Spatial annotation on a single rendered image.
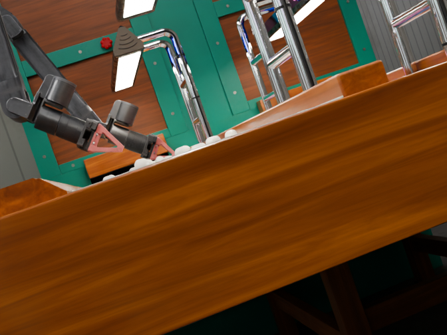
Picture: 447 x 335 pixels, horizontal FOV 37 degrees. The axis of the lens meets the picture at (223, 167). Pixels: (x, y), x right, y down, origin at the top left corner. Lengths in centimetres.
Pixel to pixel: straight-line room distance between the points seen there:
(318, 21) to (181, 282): 213
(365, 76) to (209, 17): 189
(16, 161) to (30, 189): 362
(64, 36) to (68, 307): 197
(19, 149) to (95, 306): 367
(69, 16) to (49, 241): 197
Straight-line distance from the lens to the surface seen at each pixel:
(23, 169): 429
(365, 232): 70
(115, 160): 243
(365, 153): 70
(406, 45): 125
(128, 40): 175
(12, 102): 156
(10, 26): 204
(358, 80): 73
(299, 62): 101
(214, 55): 257
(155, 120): 252
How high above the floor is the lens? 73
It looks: 1 degrees down
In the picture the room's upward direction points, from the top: 19 degrees counter-clockwise
